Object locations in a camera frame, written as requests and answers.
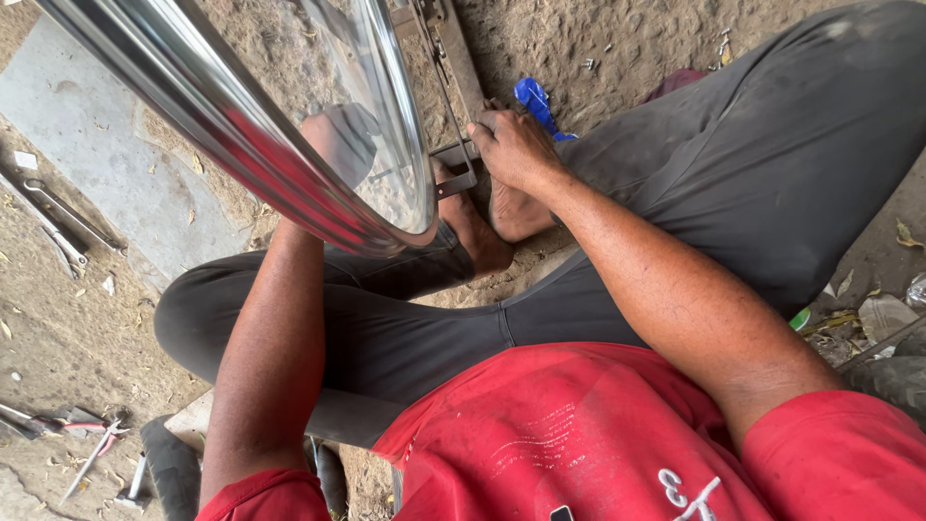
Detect person's left hand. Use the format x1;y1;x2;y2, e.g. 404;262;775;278
300;103;380;191

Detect person's right hand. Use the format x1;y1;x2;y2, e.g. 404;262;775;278
466;97;574;198

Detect rusty metal truing stand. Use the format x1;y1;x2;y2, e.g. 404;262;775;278
389;0;487;201

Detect chrome bicycle wheel rim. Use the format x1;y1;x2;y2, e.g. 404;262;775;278
32;0;442;259

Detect blue plastic wrapper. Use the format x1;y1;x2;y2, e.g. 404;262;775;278
513;77;579;143

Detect person's right foot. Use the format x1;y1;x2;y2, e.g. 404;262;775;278
488;176;559;244

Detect person's foot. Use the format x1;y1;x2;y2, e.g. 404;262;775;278
488;176;559;244
432;158;516;280

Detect person's left foot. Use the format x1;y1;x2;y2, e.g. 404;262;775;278
432;158;516;280

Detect maroon cloth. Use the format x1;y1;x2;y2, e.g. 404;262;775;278
642;68;707;104

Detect person's dark grey trousers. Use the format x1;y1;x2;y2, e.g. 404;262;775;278
153;0;926;451

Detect scattered small metal nipples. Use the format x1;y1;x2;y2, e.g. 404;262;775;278
577;26;735;75

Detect person's red shirt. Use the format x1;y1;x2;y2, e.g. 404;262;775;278
195;342;926;521

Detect grey stone slab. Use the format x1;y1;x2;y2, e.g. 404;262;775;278
0;13;256;292

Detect wooden seat board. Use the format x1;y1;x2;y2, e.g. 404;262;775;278
164;389;216;451

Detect heap of litter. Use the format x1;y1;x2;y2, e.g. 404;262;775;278
799;217;926;366

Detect steel open-end spanner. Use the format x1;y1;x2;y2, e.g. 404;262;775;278
0;170;90;281

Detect black rubber tyre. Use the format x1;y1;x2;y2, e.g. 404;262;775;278
139;414;204;521

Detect small steel hammer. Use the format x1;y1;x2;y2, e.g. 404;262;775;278
114;452;151;509

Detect long-nosed pliers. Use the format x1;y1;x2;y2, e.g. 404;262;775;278
58;414;133;507

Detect steel ring spanner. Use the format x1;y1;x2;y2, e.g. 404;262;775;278
22;178;124;252

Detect red-handled pliers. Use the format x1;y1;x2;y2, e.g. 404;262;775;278
0;401;111;441

